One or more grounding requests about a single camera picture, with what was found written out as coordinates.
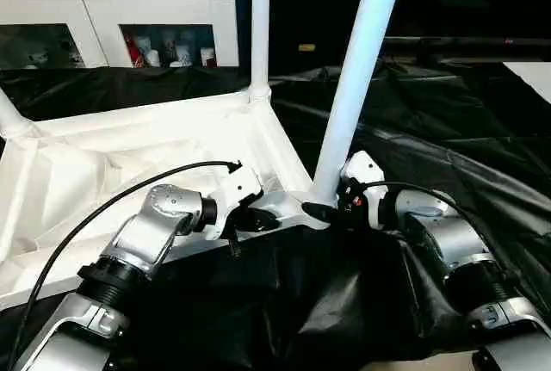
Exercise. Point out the white plastic table leg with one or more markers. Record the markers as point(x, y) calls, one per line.
point(357, 70)
point(10, 121)
point(260, 27)

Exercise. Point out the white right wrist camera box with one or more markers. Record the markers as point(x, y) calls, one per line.
point(362, 169)

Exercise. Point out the white plastic table top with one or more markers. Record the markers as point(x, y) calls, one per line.
point(86, 173)

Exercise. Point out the white glass-door cabinet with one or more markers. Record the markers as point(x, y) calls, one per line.
point(112, 5)

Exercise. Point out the white flat sheet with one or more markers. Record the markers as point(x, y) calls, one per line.
point(535, 78)

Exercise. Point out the small yellow label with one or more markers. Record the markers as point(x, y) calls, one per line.
point(306, 46)

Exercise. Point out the black table mat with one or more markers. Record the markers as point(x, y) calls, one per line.
point(430, 147)

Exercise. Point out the black low cabinet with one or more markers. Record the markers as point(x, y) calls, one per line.
point(465, 1)

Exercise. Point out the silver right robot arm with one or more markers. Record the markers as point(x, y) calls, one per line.
point(448, 242)

